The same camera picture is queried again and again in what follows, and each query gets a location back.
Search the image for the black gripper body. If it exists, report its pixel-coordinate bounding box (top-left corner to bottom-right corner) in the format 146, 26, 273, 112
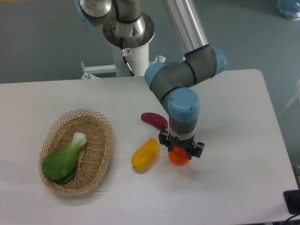
168, 134, 194, 151

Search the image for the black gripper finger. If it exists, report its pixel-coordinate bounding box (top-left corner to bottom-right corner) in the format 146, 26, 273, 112
158, 130, 173, 150
187, 141, 204, 160

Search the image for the orange fruit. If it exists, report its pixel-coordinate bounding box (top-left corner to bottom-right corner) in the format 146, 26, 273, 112
168, 146, 190, 166

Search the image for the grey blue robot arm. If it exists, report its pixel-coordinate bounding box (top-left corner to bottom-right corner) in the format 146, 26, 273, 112
74, 0, 226, 158

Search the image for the purple sweet potato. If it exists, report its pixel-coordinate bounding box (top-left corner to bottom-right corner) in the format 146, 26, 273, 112
141, 112, 168, 130

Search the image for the yellow mango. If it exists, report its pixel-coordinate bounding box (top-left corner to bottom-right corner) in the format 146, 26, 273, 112
131, 138, 159, 171

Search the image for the woven wicker basket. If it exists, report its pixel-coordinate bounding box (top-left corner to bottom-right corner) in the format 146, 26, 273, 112
38, 109, 113, 196

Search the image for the black device at edge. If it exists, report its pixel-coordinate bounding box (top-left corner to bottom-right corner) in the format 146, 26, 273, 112
283, 189, 300, 214

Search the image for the green bok choy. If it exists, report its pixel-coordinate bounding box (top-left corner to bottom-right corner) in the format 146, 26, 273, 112
42, 132, 87, 184

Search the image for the blue plastic bag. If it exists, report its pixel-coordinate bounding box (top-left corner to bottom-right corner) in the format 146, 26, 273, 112
277, 0, 300, 21

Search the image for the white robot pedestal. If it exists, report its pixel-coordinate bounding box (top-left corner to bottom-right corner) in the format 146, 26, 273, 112
81, 44, 166, 79

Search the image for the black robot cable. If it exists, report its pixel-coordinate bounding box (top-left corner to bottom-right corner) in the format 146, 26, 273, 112
120, 37, 136, 77

